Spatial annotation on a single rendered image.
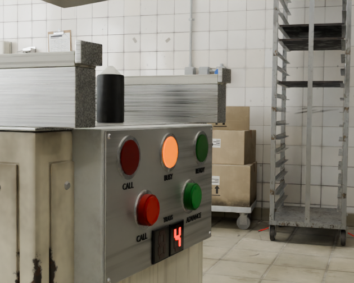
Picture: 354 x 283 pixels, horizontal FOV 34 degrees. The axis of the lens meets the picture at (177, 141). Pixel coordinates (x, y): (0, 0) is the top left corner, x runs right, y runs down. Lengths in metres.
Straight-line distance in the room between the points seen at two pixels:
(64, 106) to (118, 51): 4.51
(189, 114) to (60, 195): 0.28
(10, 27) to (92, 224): 5.07
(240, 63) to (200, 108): 3.91
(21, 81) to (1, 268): 0.15
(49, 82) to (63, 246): 0.14
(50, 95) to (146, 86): 0.30
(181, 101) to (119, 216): 0.25
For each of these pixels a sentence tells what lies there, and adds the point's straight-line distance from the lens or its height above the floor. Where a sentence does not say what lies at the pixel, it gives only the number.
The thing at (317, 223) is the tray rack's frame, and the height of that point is 0.15.
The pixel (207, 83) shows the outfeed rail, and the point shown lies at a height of 0.89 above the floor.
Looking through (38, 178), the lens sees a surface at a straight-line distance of 0.47.
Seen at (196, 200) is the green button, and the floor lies 0.76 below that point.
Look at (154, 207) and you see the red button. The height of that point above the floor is 0.76.
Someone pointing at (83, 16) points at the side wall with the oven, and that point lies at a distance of 5.16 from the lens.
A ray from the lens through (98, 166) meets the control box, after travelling 0.49.
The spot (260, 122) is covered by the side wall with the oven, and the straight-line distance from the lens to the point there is 4.57.
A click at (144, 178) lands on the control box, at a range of 0.55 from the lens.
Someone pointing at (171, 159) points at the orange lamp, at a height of 0.80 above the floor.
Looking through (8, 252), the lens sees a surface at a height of 0.74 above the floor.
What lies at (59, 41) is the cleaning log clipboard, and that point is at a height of 1.45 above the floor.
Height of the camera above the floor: 0.85
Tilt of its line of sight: 3 degrees down
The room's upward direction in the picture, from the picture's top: 1 degrees clockwise
